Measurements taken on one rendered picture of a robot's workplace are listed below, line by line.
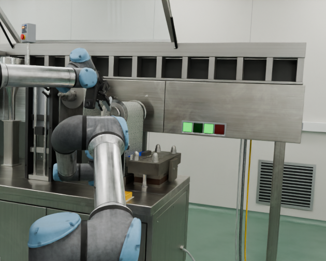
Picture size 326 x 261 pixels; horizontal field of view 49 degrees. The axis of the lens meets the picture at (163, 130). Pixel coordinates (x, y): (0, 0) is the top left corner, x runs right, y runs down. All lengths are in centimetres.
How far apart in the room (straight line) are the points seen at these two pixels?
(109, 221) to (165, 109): 125
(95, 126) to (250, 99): 103
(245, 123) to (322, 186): 255
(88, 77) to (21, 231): 86
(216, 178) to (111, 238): 363
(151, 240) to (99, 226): 70
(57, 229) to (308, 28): 386
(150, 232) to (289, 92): 100
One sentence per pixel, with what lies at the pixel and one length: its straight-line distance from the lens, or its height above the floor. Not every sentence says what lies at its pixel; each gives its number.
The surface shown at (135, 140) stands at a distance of 193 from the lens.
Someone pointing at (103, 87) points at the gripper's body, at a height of 138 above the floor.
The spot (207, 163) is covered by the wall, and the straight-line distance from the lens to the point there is 444.
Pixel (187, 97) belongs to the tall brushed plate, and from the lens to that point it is 203.
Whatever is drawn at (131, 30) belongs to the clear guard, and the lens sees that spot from 215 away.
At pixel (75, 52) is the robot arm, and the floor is 151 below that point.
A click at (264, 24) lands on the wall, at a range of 439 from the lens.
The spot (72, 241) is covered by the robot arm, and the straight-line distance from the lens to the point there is 88.
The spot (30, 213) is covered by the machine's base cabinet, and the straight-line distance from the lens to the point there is 184.
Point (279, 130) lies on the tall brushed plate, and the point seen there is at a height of 120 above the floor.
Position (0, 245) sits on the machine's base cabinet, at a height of 59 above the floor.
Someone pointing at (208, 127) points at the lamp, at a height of 119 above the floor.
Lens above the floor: 134
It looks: 5 degrees down
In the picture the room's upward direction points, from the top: 3 degrees clockwise
